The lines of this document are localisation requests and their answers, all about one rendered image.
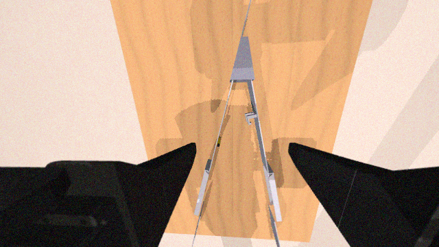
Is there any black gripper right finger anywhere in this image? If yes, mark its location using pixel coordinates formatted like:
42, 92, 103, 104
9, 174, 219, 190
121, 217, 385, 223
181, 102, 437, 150
288, 143, 439, 247

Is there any light wooden board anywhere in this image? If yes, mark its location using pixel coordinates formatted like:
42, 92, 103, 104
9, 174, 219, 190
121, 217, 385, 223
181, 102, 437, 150
110, 0, 372, 242

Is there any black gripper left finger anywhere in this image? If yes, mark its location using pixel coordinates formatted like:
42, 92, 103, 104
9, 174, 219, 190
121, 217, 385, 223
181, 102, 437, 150
45, 143, 197, 247

